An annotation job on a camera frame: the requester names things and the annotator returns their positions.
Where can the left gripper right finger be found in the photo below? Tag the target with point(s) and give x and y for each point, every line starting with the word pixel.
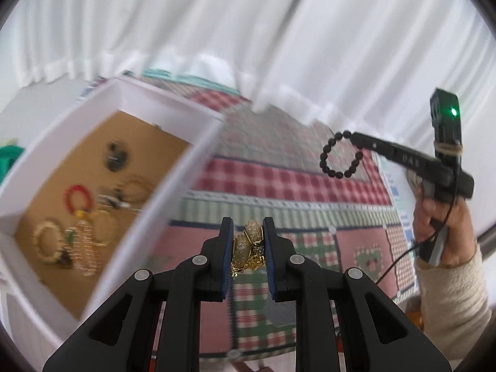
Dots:
pixel 344 318

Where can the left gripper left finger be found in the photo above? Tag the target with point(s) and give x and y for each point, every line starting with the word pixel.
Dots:
pixel 152 319

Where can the green cloth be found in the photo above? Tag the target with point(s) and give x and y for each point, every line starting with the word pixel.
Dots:
pixel 9 154

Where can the white curtain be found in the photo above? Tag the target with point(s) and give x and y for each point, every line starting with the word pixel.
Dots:
pixel 367 65

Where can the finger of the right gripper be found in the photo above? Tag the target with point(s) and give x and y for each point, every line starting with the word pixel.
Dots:
pixel 379 146

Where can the orange object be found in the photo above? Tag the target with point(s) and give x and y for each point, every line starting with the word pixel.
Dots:
pixel 416 318

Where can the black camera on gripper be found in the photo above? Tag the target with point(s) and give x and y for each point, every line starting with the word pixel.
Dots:
pixel 446 121

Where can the white cardboard jewelry box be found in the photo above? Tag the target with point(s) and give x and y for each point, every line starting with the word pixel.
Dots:
pixel 62 253

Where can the person's right hand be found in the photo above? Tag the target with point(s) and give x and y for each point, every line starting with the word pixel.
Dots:
pixel 461 244

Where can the beige right sleeve forearm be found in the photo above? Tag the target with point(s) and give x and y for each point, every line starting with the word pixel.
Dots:
pixel 454 306

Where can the patchwork plaid quilt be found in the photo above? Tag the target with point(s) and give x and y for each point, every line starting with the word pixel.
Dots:
pixel 266 164

